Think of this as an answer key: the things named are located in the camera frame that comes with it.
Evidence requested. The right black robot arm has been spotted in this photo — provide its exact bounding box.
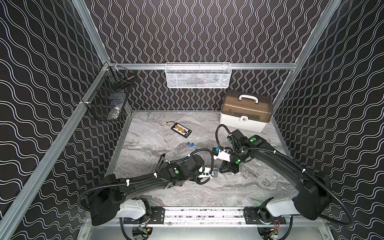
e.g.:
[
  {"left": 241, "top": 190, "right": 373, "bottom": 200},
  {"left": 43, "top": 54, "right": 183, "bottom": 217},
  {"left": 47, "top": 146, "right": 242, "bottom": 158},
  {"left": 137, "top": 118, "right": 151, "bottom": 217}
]
[{"left": 216, "top": 124, "right": 355, "bottom": 228}]

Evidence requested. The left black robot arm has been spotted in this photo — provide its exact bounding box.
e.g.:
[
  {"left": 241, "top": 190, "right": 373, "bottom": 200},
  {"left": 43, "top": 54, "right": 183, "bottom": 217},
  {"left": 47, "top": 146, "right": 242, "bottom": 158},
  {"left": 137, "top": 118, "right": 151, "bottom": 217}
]
[{"left": 77, "top": 149, "right": 215, "bottom": 226}]

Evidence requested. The black loose finger part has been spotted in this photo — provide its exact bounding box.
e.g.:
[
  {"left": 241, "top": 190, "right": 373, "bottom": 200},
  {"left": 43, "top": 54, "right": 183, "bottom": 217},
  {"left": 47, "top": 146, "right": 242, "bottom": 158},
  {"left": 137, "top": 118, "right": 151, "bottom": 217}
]
[{"left": 155, "top": 154, "right": 166, "bottom": 172}]

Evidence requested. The brown lid white toolbox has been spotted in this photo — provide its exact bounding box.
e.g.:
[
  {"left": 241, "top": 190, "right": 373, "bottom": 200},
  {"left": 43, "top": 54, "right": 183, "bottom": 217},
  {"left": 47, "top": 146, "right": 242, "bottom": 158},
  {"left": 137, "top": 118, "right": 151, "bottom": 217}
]
[{"left": 220, "top": 90, "right": 273, "bottom": 133}]

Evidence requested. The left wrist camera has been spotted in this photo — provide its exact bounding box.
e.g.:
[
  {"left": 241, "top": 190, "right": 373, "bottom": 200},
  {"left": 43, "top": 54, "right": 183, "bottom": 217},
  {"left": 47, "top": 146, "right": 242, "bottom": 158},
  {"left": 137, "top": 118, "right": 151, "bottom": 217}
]
[{"left": 198, "top": 167, "right": 218, "bottom": 180}]

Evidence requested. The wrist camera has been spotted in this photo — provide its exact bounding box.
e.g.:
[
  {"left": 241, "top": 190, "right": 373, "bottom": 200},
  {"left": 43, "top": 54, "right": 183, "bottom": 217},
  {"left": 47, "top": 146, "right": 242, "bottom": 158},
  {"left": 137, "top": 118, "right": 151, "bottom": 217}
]
[
  {"left": 212, "top": 148, "right": 233, "bottom": 162},
  {"left": 198, "top": 167, "right": 218, "bottom": 180}
]

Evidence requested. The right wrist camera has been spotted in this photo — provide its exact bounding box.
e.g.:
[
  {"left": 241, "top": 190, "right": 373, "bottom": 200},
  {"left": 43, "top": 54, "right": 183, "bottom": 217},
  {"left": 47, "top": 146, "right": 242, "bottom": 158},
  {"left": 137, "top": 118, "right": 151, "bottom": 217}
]
[{"left": 212, "top": 148, "right": 233, "bottom": 162}]

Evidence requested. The black battery pack with cable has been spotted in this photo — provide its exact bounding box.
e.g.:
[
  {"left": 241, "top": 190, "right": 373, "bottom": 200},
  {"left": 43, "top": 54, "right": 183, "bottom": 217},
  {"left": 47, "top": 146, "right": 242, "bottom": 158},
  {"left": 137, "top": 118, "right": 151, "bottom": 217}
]
[{"left": 164, "top": 121, "right": 192, "bottom": 138}]

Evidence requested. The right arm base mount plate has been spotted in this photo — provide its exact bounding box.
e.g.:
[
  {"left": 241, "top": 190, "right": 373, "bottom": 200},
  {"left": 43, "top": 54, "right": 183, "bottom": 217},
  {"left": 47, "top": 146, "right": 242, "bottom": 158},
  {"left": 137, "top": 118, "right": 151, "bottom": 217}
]
[{"left": 244, "top": 207, "right": 287, "bottom": 226}]

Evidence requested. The aluminium front rail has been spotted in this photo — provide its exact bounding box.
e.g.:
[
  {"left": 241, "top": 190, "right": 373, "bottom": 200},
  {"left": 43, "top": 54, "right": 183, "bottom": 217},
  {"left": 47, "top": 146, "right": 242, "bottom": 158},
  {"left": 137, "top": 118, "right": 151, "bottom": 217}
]
[{"left": 85, "top": 206, "right": 326, "bottom": 227}]

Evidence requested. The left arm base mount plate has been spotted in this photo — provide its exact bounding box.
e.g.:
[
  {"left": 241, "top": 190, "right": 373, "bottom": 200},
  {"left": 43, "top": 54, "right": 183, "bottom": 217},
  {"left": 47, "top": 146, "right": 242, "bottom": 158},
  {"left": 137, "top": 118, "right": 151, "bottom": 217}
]
[{"left": 123, "top": 207, "right": 166, "bottom": 225}]

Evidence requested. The white mesh wall basket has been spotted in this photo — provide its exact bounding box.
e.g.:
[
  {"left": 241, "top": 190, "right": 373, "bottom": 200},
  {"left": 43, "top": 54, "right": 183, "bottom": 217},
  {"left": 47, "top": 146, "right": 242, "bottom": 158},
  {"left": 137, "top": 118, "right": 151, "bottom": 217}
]
[{"left": 165, "top": 62, "right": 232, "bottom": 89}]

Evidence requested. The black wire wall basket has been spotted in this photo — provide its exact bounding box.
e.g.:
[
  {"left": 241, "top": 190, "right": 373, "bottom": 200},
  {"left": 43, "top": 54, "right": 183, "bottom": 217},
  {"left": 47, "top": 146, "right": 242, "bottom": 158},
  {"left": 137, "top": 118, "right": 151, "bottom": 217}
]
[{"left": 80, "top": 62, "right": 137, "bottom": 122}]

